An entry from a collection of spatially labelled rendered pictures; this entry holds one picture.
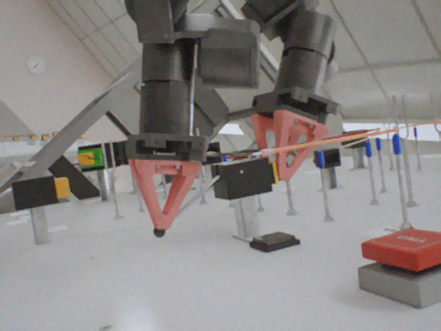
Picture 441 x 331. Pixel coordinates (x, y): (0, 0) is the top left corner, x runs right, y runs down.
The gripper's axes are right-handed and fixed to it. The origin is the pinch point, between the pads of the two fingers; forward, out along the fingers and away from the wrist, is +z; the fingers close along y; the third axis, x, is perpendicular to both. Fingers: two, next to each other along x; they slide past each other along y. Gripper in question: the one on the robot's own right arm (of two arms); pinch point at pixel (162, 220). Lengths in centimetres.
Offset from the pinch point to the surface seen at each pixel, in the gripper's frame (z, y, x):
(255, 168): -6.0, -1.8, -10.1
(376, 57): -84, 229, -219
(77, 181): 2, 97, 0
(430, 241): -2.1, -26.5, -10.9
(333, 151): -8.9, 18.6, -34.9
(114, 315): 5.1, -14.3, 7.4
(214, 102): -26, 103, -45
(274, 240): 1.1, -7.6, -9.7
